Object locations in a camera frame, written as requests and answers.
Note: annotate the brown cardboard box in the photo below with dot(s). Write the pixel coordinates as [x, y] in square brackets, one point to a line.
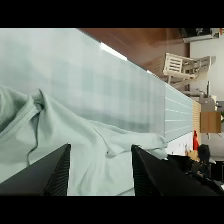
[210, 122]

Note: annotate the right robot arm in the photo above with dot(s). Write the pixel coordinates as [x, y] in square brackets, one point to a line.
[203, 166]

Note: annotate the pale green shirt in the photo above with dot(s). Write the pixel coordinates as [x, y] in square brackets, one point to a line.
[60, 130]

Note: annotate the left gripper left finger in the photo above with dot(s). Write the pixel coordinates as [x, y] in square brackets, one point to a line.
[43, 176]

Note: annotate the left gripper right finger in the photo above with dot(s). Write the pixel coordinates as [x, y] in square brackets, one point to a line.
[156, 176]

